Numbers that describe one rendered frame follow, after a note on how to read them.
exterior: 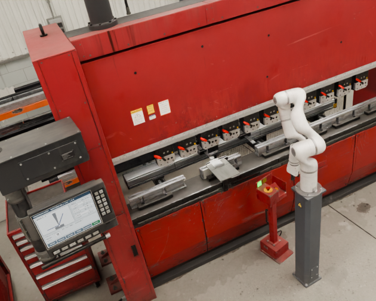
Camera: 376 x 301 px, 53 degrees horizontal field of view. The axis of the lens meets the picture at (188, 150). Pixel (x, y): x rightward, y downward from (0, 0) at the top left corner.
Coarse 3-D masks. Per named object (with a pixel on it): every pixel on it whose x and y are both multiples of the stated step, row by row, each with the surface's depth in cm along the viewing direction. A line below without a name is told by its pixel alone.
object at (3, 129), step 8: (48, 112) 440; (24, 120) 434; (32, 120) 434; (40, 120) 429; (48, 120) 419; (0, 128) 425; (8, 128) 430; (16, 128) 433; (24, 128) 411; (32, 128) 415; (0, 136) 406; (8, 136) 406
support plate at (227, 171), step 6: (228, 162) 323; (210, 168) 320; (216, 168) 318; (222, 168) 317; (228, 168) 316; (234, 168) 314; (216, 174) 312; (222, 174) 310; (228, 174) 309; (234, 174) 308; (222, 180) 304
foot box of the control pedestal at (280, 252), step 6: (264, 240) 360; (282, 240) 357; (264, 246) 358; (270, 246) 353; (276, 246) 352; (282, 246) 351; (264, 252) 362; (270, 252) 354; (276, 252) 348; (282, 252) 355; (288, 252) 358; (276, 258) 352; (282, 258) 353
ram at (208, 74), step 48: (336, 0) 301; (144, 48) 254; (192, 48) 268; (240, 48) 284; (288, 48) 303; (336, 48) 323; (96, 96) 255; (144, 96) 270; (192, 96) 286; (240, 96) 304; (144, 144) 287
